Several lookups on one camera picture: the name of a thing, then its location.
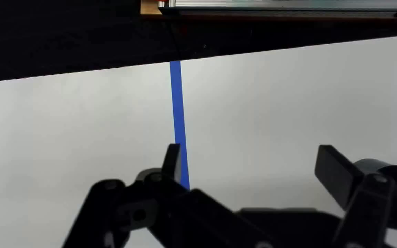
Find wooden edge board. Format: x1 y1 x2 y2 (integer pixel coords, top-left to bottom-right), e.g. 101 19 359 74
140 0 166 18

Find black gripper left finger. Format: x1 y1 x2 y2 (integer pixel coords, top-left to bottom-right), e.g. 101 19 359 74
61 143 274 248

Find short blue tape strip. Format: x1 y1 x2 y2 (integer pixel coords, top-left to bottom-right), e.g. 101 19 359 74
169 59 192 190

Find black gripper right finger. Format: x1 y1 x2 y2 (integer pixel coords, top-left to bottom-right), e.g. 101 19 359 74
315 143 397 248

